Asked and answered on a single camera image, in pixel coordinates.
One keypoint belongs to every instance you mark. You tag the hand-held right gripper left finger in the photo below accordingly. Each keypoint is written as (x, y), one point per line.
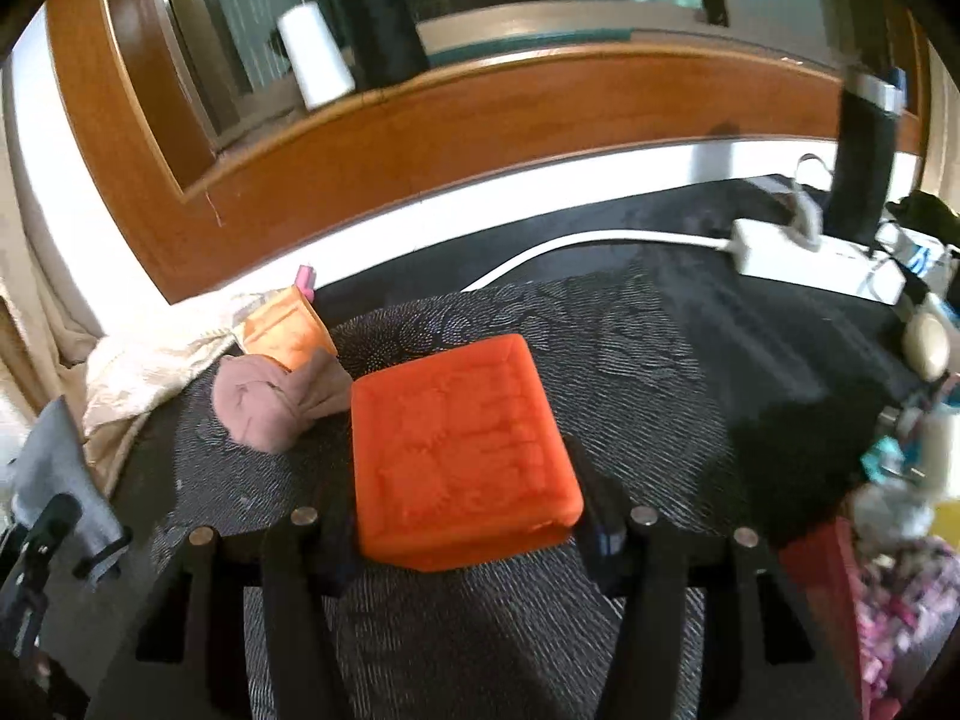
(337, 564)

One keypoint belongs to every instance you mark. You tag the red cardboard box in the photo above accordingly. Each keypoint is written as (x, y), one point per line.
(821, 570)

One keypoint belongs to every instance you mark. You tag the pink patterned cloth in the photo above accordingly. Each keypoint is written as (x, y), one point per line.
(904, 600)

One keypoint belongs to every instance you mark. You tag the white cloth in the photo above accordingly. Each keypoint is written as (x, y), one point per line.
(892, 510)

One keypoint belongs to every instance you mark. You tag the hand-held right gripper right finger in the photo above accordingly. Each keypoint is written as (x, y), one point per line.
(607, 540)

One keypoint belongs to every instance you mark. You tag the black thread cone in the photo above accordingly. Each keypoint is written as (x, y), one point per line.
(386, 30)

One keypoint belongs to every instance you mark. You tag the small orange packet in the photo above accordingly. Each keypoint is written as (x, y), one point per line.
(289, 336)

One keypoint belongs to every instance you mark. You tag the black thermos bottle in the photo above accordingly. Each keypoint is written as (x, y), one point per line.
(862, 157)

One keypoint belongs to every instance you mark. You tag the brownish pink cloth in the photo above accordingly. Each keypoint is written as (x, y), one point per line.
(274, 405)

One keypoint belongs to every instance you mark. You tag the white thread cone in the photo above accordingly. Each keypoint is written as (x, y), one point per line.
(315, 52)

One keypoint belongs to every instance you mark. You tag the white power strip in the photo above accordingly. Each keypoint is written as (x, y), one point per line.
(817, 261)

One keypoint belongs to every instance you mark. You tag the beige curtain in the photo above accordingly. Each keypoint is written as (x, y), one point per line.
(945, 127)
(142, 367)

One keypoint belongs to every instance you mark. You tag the small pink item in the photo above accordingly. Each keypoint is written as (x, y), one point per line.
(306, 279)

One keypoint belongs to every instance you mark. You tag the beige round item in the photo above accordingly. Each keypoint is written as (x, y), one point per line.
(927, 345)

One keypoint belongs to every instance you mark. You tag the grey sock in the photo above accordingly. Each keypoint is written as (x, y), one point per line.
(64, 465)

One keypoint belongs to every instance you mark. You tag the wooden window frame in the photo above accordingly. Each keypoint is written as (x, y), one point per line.
(450, 135)

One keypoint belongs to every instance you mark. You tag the dark patterned table mat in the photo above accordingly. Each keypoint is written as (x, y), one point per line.
(637, 390)

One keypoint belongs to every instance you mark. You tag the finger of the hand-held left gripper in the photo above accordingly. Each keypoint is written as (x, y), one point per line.
(54, 519)

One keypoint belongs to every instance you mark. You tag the orange square box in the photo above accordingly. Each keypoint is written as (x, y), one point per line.
(457, 450)

